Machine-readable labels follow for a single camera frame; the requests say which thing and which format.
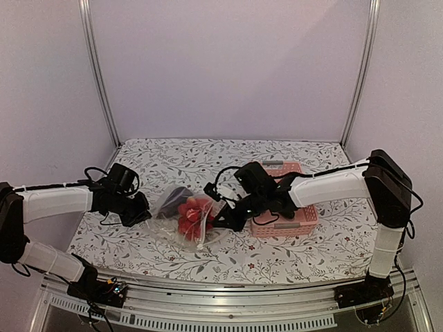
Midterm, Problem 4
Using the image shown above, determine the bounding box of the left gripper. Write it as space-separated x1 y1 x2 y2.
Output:
111 191 151 227

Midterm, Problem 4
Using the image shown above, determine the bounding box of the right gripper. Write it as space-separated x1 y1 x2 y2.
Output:
212 190 267 232

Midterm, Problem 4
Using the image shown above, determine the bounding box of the dark purple fake eggplant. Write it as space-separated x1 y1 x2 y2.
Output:
156 187 193 219

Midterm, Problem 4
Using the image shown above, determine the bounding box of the clear zip top bag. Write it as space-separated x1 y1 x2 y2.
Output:
145 183 229 250

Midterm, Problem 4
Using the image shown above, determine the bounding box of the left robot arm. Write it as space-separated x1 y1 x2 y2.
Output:
1 163 152 300

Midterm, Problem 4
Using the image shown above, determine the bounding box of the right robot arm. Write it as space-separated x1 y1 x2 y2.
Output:
204 149 424 306

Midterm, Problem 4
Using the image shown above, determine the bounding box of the floral table mat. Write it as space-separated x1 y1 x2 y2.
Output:
68 139 377 284

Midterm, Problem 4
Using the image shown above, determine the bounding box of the pink plastic basket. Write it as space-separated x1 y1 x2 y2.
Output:
249 160 319 239

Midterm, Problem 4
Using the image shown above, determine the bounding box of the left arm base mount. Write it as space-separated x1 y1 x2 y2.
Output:
67 277 128 308

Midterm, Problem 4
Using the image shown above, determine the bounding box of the aluminium front rail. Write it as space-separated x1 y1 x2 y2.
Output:
30 269 434 331

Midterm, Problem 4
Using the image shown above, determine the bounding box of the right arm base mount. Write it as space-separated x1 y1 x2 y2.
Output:
334 274 394 325

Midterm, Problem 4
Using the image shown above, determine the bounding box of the left aluminium frame post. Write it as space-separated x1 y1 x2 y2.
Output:
78 0 121 148

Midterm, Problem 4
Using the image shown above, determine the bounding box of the aluminium frame post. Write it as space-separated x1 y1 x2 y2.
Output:
78 0 121 148
340 0 381 150

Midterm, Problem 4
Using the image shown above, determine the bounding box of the right aluminium frame post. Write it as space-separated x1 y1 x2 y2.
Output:
340 0 381 150

